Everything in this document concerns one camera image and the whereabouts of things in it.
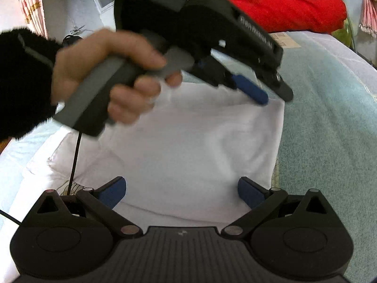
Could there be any black cable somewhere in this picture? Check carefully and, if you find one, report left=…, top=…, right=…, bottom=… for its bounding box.
left=66, top=132, right=83, bottom=197

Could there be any yellow-green bag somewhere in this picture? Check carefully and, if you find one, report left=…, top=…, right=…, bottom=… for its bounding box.
left=332, top=19, right=353, bottom=49

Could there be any red quilt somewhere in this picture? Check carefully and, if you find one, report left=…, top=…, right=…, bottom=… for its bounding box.
left=228, top=0, right=347, bottom=34

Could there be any person's left hand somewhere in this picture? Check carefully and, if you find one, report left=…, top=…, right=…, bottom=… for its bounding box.
left=51, top=29, right=167, bottom=124

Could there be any black sleeved left forearm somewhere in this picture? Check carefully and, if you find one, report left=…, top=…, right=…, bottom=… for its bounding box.
left=1, top=28, right=63, bottom=141

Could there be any pink striped curtain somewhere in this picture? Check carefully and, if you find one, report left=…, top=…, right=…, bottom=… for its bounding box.
left=19, top=0, right=48, bottom=38

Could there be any white t-shirt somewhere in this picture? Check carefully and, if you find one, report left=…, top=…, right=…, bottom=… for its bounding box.
left=49, top=83, right=284, bottom=229

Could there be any teal plaid bed blanket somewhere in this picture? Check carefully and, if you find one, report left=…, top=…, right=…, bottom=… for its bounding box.
left=1, top=31, right=376, bottom=282

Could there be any black backpack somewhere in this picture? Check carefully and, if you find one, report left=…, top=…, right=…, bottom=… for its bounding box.
left=62, top=34, right=82, bottom=47

